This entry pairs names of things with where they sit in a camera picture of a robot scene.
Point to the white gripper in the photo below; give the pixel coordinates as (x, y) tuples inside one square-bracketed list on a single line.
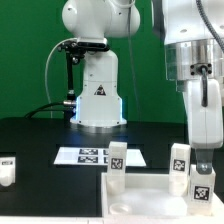
[(205, 124)]

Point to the white square table top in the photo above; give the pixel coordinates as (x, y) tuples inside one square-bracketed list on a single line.
[(145, 195)]

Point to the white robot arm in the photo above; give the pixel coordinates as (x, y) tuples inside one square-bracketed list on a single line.
[(193, 35)]

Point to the white marker sheet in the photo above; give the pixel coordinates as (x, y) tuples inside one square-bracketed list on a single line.
[(95, 156)]

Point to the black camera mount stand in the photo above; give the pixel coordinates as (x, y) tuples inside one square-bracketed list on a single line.
[(75, 49)]

